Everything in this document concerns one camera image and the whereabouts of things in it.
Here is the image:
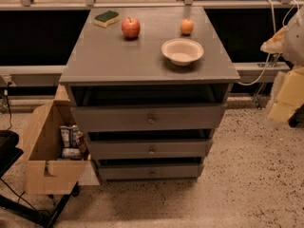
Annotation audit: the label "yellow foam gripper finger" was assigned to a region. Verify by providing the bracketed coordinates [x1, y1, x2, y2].
[264, 67, 304, 127]

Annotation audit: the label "grey top drawer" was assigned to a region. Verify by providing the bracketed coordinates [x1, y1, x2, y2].
[71, 104, 225, 132]

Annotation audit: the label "grey drawer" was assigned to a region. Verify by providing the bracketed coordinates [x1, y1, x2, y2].
[71, 104, 225, 132]
[87, 140, 213, 160]
[99, 163, 203, 181]

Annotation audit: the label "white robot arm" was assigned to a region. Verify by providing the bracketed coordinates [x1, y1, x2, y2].
[260, 7, 304, 127]

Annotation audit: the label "grey drawer cabinet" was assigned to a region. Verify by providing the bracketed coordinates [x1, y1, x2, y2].
[60, 7, 234, 172]

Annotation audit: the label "grey bottom drawer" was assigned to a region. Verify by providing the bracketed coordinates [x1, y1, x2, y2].
[99, 163, 203, 181]

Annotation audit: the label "grey middle drawer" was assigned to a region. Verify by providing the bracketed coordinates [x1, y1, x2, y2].
[87, 140, 213, 160]

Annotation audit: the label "white bowl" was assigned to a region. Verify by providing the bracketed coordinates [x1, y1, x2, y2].
[161, 38, 204, 67]

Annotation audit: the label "orange fruit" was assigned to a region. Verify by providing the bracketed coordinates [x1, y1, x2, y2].
[180, 19, 194, 35]

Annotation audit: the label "red apple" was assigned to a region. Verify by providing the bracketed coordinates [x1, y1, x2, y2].
[121, 17, 141, 39]

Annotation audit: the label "green yellow sponge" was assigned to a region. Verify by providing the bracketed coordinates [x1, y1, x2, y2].
[94, 10, 120, 28]

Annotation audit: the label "snack packages in box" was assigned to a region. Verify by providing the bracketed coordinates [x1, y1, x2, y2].
[60, 125, 87, 160]

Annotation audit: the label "cardboard box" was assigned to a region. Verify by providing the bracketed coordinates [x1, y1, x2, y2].
[23, 85, 100, 195]

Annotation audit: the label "white cable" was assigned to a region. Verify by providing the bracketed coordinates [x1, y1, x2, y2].
[237, 0, 300, 87]

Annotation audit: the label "metal railing frame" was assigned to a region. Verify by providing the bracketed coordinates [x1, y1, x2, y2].
[1, 0, 303, 85]

